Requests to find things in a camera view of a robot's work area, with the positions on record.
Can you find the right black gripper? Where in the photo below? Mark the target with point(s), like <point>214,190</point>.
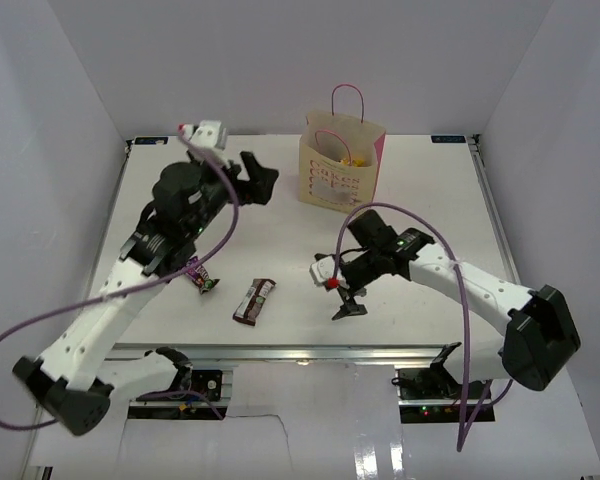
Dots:
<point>350,306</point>

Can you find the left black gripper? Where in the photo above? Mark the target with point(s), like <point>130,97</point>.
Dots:
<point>261,183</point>

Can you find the yellow M&M's pack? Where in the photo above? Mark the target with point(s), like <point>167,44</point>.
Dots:
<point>356,162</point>

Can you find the brown chocolate bar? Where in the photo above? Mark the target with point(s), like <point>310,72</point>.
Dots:
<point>250,307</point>

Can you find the purple M&M's pack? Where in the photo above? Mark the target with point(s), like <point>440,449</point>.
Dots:
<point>199,276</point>

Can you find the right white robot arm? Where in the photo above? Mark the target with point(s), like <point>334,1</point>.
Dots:
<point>537,334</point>

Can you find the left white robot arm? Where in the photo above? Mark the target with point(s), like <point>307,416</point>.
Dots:
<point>70,379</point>

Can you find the beige pink paper bag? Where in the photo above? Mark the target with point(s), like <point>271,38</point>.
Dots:
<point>329,136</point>

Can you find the left blue table label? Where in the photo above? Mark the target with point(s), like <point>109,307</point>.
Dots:
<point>150,140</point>

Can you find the blue table label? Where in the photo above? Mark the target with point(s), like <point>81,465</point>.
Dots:
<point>150,140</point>
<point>448,139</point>

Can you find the right blue table label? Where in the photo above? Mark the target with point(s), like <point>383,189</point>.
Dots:
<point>448,139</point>

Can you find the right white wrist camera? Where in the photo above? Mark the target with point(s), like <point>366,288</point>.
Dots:
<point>322,272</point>

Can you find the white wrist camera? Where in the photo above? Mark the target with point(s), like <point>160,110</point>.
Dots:
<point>205,140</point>
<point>322,272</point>

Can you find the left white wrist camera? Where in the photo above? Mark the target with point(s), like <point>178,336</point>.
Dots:
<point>205,140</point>

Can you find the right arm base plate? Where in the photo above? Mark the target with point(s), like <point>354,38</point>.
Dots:
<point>425,400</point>

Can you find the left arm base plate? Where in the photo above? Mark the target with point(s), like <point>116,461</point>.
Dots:
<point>196,396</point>

